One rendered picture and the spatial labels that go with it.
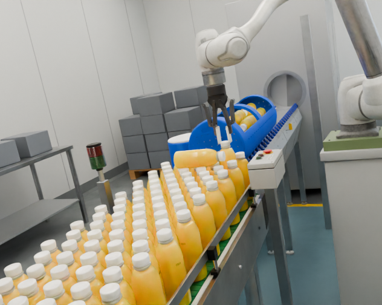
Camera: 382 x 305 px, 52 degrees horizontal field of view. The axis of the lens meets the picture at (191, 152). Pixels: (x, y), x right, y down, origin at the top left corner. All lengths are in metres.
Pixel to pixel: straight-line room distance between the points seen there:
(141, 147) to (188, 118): 0.91
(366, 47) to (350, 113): 0.33
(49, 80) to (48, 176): 1.28
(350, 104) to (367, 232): 0.59
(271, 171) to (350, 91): 0.63
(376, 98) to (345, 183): 0.42
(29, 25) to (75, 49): 0.81
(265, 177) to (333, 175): 0.53
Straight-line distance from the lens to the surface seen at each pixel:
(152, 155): 5.79
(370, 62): 1.76
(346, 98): 1.94
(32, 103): 5.43
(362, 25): 1.72
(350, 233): 2.04
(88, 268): 0.94
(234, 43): 1.37
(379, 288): 2.18
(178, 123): 5.45
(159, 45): 7.81
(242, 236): 1.42
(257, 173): 1.49
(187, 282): 1.05
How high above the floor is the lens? 1.49
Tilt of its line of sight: 12 degrees down
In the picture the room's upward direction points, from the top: 11 degrees counter-clockwise
